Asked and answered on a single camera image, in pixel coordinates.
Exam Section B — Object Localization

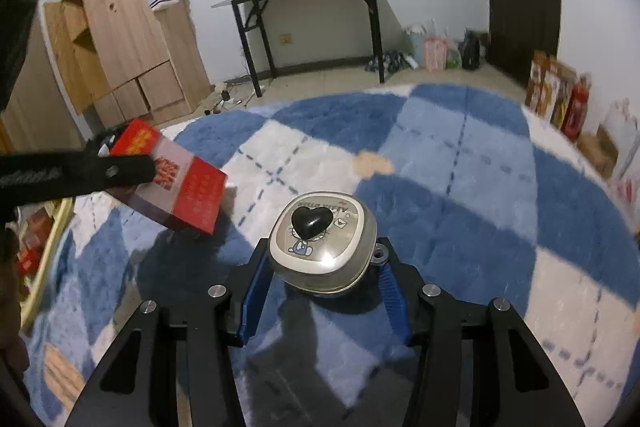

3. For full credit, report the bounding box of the wooden wardrobe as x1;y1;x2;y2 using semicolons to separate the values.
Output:
42;0;213;128

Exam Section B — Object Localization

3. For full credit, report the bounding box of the checkered cloth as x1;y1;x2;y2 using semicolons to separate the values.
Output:
365;50;413;74

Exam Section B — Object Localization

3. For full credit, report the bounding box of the person's left forearm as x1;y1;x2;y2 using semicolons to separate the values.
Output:
0;217;31;388

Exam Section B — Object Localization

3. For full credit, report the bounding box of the white power strip with cables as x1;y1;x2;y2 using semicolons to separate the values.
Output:
202;77;273;115

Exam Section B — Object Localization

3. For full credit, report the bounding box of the black bag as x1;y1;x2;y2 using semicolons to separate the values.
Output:
461;28;488;71

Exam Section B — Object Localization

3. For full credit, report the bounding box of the red fire extinguisher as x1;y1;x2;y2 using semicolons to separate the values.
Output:
560;74;593;142

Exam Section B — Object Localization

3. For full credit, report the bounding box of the brown cardboard box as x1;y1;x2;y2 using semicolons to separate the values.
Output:
577;124;618;180

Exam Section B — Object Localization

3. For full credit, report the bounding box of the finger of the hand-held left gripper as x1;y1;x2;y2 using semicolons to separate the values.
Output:
86;151;157;195
82;132;121;158

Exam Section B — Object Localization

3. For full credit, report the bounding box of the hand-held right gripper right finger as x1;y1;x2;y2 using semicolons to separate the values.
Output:
372;237;586;427

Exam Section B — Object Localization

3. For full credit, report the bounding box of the red and white box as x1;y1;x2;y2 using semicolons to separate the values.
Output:
102;119;228;238

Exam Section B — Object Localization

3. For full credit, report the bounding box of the pink paper bag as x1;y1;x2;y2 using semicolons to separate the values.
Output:
424;37;447;72

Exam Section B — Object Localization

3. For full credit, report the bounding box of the cartoon compact case black heart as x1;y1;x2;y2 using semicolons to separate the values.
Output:
268;192;390;298

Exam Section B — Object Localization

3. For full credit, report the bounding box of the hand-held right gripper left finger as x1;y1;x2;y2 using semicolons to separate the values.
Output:
65;237;273;427

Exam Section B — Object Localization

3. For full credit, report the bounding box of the blue checkered plush blanket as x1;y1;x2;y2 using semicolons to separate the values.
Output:
20;82;640;427

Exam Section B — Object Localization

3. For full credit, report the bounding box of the printed cardboard box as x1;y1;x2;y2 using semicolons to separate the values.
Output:
525;50;578;128

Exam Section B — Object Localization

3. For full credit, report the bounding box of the white red plastic bag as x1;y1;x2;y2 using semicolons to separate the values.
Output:
607;177;640;233

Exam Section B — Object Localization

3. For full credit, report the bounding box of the yellow plastic tray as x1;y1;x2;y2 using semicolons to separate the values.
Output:
20;197;76;330

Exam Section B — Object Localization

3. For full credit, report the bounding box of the tan printed label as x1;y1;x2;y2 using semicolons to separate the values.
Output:
42;344;87;408

